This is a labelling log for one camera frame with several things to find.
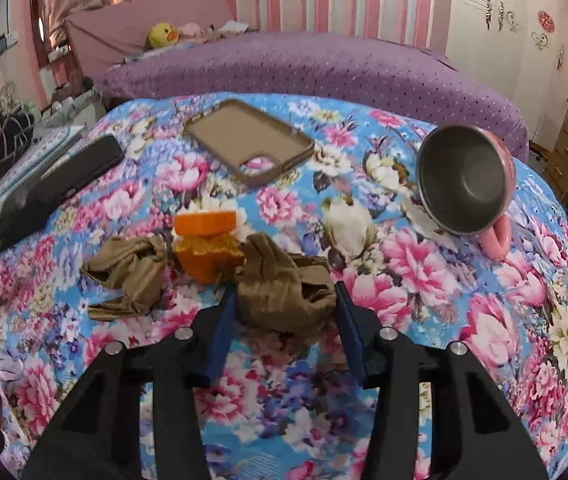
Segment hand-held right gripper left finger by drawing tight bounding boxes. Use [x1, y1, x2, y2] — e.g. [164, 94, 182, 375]
[21, 285, 239, 480]

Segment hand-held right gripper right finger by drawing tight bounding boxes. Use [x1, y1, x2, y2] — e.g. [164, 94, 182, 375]
[333, 281, 550, 480]

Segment brown stocking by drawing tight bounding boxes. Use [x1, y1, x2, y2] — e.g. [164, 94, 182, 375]
[80, 232, 175, 321]
[234, 232, 339, 346]

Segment floral printed blanket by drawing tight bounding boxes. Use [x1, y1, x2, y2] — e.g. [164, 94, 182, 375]
[0, 91, 568, 480]

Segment light dotted mat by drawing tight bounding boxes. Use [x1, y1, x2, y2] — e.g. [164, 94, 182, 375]
[0, 125, 85, 221]

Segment orange peel piece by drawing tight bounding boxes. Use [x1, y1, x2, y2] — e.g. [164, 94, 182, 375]
[173, 210, 240, 238]

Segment black smartphone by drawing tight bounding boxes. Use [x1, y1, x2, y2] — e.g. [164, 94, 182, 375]
[0, 134, 126, 226]

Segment pink mug with steel inside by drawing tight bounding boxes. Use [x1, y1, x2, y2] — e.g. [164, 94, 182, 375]
[415, 125, 517, 261]

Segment brown phone case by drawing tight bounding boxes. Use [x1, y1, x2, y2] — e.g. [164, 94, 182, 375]
[183, 98, 316, 188]

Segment purple bed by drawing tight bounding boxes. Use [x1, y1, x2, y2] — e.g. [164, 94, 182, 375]
[91, 30, 530, 158]

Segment pink covered headboard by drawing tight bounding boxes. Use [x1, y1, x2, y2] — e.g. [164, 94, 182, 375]
[64, 0, 239, 78]

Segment yellow duck plush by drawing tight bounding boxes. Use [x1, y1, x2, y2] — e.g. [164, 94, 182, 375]
[146, 22, 181, 48]

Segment papers on bed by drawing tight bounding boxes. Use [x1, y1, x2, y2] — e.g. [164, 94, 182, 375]
[204, 21, 252, 36]

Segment white wardrobe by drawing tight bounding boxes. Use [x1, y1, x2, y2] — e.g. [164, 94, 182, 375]
[444, 0, 568, 146]

